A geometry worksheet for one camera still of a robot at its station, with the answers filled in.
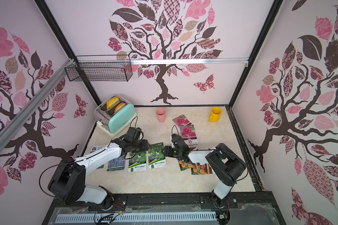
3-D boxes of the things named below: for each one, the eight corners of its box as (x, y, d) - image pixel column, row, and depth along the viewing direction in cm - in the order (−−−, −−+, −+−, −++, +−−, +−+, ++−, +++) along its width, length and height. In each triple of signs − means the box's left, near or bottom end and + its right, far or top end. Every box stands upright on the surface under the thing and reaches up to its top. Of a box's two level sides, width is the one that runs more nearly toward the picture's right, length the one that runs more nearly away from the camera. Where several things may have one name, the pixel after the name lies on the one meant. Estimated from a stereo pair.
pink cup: (156, 123, 111) (155, 115, 104) (157, 115, 116) (156, 108, 109) (165, 123, 111) (165, 115, 104) (165, 115, 116) (165, 108, 109)
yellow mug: (209, 123, 111) (212, 115, 103) (207, 115, 116) (210, 107, 109) (219, 123, 111) (223, 115, 103) (217, 115, 116) (220, 107, 109)
